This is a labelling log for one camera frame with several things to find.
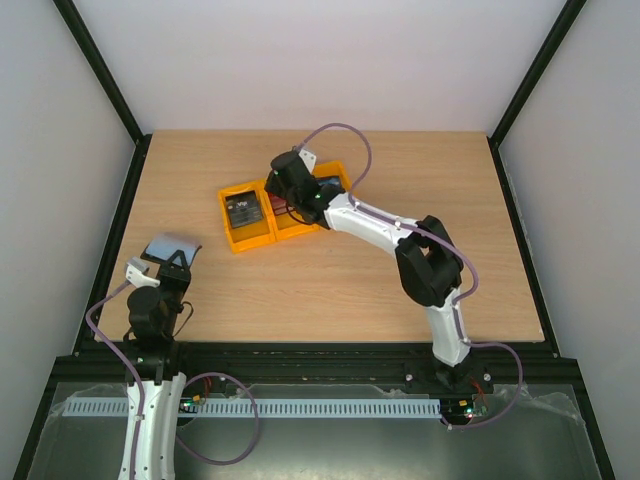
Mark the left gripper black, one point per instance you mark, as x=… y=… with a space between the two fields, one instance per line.
x=182 y=277

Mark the black VIP card stack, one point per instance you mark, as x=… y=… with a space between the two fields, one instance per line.
x=243 y=209

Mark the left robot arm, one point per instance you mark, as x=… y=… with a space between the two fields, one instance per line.
x=154 y=389

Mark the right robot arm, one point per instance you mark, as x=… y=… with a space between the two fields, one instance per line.
x=429 y=265

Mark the red card stack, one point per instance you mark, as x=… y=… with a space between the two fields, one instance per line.
x=279 y=205

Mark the blue card stack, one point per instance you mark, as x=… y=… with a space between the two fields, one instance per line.
x=332 y=182

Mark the orange plastic sorting bin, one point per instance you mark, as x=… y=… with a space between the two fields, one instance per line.
x=271 y=229

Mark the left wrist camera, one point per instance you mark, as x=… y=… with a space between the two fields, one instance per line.
x=136 y=273

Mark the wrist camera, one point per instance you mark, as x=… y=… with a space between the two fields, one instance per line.
x=136 y=273
x=308 y=157

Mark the black aluminium frame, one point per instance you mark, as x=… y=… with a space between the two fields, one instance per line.
x=327 y=362

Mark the white slotted cable duct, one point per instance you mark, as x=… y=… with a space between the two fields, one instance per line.
x=315 y=409

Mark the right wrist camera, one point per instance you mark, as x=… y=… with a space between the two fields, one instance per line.
x=308 y=157

